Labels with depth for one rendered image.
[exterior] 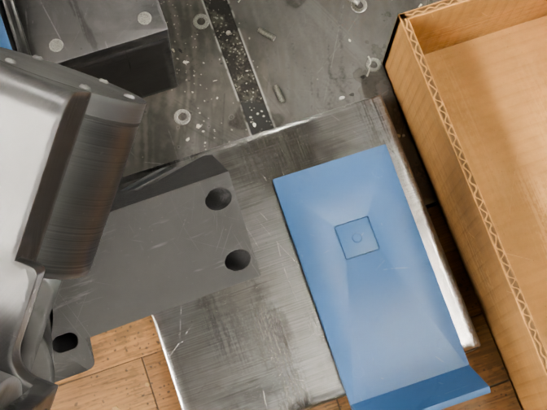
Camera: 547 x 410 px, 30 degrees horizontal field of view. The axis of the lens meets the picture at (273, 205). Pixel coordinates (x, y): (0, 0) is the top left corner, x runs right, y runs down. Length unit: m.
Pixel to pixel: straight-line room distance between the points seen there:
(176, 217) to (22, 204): 0.10
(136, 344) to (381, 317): 0.14
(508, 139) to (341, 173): 0.11
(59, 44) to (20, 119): 0.28
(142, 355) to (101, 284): 0.22
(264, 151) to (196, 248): 0.23
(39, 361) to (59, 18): 0.28
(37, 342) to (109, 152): 0.06
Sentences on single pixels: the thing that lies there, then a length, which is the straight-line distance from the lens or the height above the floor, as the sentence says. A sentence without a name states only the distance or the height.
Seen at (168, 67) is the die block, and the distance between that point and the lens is 0.60.
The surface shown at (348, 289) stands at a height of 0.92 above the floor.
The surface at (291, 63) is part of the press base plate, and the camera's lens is 0.64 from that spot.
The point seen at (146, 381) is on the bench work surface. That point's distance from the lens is 0.60.
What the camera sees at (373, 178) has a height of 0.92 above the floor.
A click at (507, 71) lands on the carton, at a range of 0.65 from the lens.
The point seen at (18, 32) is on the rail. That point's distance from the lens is 0.56.
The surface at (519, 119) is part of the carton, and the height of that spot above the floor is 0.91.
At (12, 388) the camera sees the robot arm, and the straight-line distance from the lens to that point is 0.28.
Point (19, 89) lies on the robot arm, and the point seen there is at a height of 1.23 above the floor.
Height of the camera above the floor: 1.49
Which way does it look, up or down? 75 degrees down
